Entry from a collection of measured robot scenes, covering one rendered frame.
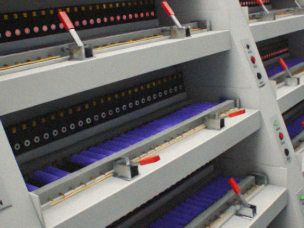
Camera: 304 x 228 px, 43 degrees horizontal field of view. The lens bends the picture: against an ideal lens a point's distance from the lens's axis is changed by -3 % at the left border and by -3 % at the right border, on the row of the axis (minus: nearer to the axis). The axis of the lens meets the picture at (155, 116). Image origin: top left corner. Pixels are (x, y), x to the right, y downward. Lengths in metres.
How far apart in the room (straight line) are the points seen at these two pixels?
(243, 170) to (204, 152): 0.29
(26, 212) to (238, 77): 0.62
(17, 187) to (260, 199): 0.59
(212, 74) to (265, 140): 0.21
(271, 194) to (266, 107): 0.21
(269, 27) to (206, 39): 0.33
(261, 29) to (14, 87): 0.74
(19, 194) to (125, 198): 0.18
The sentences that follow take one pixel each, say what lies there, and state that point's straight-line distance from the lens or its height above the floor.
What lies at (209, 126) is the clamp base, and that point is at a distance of 0.83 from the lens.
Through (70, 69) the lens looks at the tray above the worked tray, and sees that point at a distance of 0.60.
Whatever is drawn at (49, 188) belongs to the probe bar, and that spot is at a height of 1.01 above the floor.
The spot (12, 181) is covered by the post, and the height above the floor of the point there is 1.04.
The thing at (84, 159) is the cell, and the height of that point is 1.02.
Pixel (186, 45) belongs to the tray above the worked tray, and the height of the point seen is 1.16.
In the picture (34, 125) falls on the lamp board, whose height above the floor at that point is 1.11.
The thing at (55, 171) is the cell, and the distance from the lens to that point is 0.66.
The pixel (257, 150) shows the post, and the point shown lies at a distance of 0.99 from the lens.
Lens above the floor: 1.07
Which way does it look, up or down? 2 degrees down
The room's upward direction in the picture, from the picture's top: 21 degrees counter-clockwise
